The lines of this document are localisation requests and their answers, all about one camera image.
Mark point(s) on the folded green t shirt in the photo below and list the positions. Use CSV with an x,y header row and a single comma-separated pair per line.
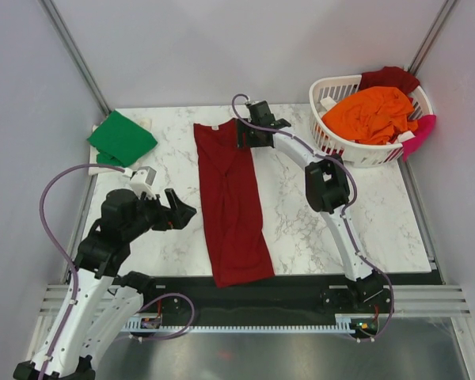
x,y
120,141

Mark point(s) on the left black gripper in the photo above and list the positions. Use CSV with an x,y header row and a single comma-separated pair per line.
x,y
179,214

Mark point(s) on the left aluminium frame post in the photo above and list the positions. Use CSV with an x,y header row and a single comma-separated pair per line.
x,y
68,41

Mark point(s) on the white slotted cable duct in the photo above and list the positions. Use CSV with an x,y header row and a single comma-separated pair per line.
x,y
342,325

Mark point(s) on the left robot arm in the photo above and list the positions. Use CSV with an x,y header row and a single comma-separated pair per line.
x,y
98,302

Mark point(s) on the pink garment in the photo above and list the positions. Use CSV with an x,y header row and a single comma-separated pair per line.
x,y
425,126

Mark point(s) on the right aluminium frame post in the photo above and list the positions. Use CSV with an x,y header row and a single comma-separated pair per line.
x,y
433,33

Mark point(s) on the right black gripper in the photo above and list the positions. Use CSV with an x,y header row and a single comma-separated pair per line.
x,y
242,128

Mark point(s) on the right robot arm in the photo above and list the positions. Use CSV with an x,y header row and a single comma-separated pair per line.
x,y
330,190

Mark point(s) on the dark red shirt in basket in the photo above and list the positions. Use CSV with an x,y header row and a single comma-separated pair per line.
x,y
390,76

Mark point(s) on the dark red t shirt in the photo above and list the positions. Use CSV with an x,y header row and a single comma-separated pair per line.
x,y
231,209

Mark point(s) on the aluminium front rail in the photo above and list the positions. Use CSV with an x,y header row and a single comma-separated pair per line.
x,y
410,301

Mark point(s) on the aluminium frame post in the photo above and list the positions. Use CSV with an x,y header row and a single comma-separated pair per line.
x,y
433,33
68,41

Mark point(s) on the orange t shirt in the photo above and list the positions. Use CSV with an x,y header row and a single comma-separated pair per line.
x,y
374,116

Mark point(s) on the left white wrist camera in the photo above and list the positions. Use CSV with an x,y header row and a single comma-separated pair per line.
x,y
141,181

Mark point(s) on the folded white cloth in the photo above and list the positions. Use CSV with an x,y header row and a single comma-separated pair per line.
x,y
144,123

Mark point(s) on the white laundry basket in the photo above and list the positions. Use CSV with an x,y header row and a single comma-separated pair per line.
x,y
326,93

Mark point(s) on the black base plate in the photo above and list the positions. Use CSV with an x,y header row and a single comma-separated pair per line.
x,y
280,300

